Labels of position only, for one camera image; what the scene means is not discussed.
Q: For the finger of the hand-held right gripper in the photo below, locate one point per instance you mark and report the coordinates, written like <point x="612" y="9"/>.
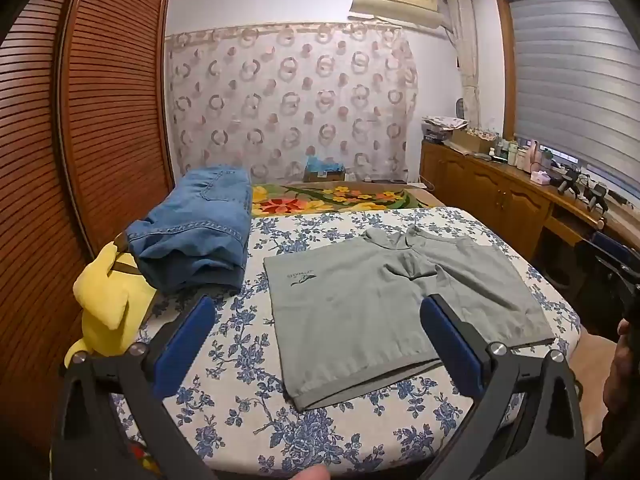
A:
<point x="600" y="255"/>

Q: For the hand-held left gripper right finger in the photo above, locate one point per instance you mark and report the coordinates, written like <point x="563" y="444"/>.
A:
<point x="450" y="345"/>

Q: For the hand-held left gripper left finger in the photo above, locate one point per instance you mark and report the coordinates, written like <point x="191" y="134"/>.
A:
<point x="185" y="345"/>

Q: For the grey pants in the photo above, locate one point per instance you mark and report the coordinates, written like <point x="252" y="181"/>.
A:
<point x="350" y="310"/>

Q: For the person's right hand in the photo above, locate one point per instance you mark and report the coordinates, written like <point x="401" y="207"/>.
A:
<point x="622" y="365"/>

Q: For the person's left hand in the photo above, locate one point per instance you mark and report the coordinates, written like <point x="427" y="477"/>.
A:
<point x="307" y="474"/>

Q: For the blue floral bedsheet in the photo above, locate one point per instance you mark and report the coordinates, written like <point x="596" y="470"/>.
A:
<point x="240" y="355"/>

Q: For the yellow plush toy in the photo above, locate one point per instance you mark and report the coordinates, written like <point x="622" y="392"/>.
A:
<point x="110" y="305"/>

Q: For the pink tissue box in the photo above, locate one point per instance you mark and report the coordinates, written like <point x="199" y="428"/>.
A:
<point x="541" y="178"/>

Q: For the blue jeans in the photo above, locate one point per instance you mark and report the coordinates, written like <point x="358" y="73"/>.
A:
<point x="200" y="225"/>

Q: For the wooden cabinet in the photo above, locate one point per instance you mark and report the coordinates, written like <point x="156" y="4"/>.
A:
<point x="490" y="195"/>

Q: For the group of toiletry bottles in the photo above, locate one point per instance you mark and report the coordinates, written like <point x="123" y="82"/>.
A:
<point x="517" y="155"/>

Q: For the open cardboard box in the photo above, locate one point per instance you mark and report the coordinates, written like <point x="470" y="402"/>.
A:
<point x="472" y="142"/>

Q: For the grey window blind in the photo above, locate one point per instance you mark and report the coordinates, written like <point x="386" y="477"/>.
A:
<point x="575" y="70"/>

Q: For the colourful flower blanket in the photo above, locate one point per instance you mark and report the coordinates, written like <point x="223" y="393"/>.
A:
<point x="310" y="202"/>

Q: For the small grey fan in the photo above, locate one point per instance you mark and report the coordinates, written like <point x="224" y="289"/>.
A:
<point x="460" y="108"/>

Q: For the stack of magazines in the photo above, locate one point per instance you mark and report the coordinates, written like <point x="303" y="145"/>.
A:
<point x="442" y="125"/>

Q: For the small cardboard box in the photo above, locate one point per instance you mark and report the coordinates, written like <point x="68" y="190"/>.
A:
<point x="325" y="177"/>

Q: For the beige tied curtain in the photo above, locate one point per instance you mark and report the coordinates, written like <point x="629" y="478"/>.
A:
<point x="465" y="50"/>

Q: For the wooden louvered wardrobe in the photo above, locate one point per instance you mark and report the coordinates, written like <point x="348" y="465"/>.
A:
<point x="110" y="110"/>

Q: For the circle-patterned sheer curtain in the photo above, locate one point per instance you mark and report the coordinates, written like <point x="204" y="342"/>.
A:
<point x="280" y="100"/>

